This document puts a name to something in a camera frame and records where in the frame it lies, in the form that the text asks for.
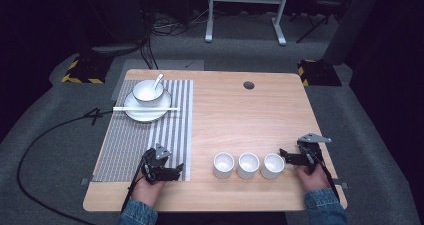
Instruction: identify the grey curtain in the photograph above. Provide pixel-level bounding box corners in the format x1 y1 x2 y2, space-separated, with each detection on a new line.
320 0 385 66

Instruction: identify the yellow black striped base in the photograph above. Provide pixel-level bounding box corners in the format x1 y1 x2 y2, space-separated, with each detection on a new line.
61 55 114 85
297 58 343 87

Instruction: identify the bundle of black cables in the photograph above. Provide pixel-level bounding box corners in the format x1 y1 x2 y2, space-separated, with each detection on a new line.
138 8 209 70

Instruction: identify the white chopstick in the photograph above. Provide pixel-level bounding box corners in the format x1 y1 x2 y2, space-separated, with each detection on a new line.
112 105 181 111
112 107 181 113

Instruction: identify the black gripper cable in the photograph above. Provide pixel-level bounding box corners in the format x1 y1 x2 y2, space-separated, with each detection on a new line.
311 153 342 203
120 151 149 214

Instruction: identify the white bowl with dark rim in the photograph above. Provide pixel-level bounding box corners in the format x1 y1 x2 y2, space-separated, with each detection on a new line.
131 79 166 107

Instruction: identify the person's right hand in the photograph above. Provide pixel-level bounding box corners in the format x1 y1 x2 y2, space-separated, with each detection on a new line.
294 164 331 203

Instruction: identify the white plate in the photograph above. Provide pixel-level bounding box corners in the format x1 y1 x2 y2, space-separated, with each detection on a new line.
123 89 174 123

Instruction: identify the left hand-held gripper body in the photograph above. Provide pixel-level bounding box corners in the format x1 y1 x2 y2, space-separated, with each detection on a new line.
141 143 173 186

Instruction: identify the dark tripod stand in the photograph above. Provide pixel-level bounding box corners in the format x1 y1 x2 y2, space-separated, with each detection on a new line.
289 0 346 45

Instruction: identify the long black floor cable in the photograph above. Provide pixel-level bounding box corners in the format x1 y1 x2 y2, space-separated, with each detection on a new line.
16 108 116 225

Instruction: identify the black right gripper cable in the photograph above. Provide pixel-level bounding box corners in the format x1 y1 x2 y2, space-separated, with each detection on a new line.
311 153 342 203

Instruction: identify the person's left hand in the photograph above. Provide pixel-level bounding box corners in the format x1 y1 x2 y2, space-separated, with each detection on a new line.
131 172 167 208

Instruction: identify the grey striped placemat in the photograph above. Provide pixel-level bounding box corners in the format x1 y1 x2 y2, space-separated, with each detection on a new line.
91 79 195 183

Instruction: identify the white cup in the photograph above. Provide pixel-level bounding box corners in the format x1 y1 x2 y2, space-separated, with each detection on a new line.
236 152 261 181
260 152 286 181
212 151 236 180

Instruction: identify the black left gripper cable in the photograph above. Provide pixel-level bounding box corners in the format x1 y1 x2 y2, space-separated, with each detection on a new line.
120 151 149 214

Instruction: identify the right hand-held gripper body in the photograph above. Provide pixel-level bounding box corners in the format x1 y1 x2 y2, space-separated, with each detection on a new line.
297 132 333 176

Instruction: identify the white ceramic spoon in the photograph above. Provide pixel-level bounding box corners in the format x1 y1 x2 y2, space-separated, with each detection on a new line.
151 73 165 98

